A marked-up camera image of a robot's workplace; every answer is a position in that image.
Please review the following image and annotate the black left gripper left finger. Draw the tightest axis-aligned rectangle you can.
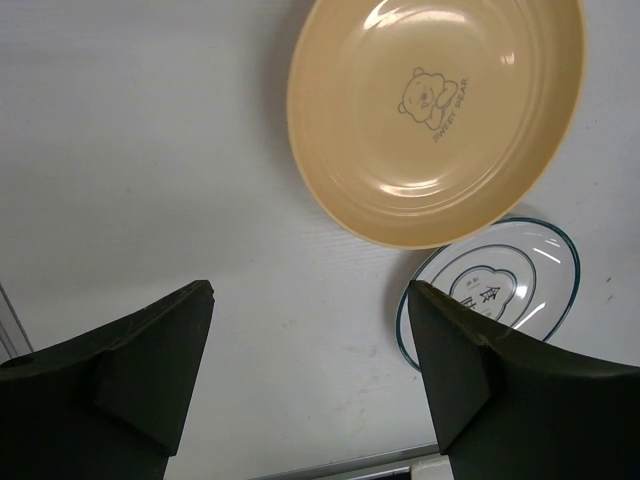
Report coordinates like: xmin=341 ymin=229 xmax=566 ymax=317
xmin=1 ymin=280 xmax=214 ymax=479

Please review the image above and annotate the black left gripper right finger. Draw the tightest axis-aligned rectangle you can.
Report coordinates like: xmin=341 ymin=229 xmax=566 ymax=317
xmin=408 ymin=281 xmax=639 ymax=479

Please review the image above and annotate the white plate green rim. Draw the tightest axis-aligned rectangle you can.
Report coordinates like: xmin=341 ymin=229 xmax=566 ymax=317
xmin=413 ymin=217 xmax=581 ymax=341

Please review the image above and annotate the yellow bear plate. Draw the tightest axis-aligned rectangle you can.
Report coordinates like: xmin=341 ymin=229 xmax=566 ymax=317
xmin=286 ymin=1 xmax=586 ymax=250

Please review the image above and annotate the aluminium table rail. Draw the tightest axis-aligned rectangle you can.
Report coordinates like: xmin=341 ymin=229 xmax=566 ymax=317
xmin=0 ymin=284 xmax=451 ymax=480

